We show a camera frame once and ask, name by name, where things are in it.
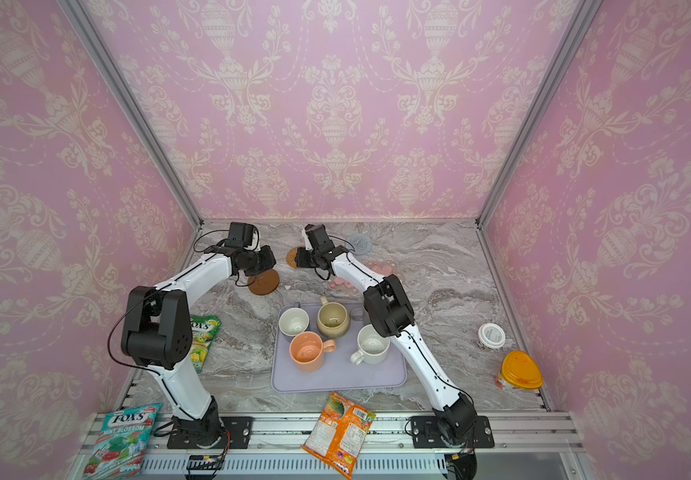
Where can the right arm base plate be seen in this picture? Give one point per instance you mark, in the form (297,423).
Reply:
(427,434)

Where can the beige ceramic mug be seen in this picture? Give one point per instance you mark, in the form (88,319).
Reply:
(333,319)

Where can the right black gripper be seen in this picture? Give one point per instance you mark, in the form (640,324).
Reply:
(305,258)

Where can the green yellow Fox's candy bag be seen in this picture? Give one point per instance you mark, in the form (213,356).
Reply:
(204,329)

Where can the white lidded paper cup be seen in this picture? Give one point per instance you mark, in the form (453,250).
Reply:
(491,336)

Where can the red green Fox's candy bag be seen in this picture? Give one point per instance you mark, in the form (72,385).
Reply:
(122,442)

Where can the lavender silicone tray mat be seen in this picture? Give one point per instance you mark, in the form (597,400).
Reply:
(337,372)

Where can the aluminium front rail frame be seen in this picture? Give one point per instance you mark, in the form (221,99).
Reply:
(394,445)

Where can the brown wooden coaster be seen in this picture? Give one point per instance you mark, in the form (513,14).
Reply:
(264,284)

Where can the yellow lidded cup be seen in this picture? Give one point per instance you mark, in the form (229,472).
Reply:
(519,371)

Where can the orange snack bag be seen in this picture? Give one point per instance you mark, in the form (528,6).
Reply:
(339,434)

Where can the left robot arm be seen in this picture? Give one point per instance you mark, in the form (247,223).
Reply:
(157,332)

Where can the woven rattan coaster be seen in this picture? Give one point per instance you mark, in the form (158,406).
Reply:
(291,258)

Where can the white mug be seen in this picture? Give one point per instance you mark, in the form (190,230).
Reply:
(372,349)

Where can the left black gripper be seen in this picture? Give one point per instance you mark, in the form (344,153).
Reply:
(268,261)

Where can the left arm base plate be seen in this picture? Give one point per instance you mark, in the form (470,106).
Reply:
(235,433)

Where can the small lavender white cup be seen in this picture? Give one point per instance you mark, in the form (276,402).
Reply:
(293,321)

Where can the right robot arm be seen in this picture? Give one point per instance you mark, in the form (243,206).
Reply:
(393,317)

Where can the blue woven coaster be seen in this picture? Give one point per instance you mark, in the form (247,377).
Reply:
(361,243)

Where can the pink flower coaster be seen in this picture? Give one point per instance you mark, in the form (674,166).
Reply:
(342,285)
(386,268)

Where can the orange pink mug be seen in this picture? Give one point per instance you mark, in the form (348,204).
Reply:
(307,351)

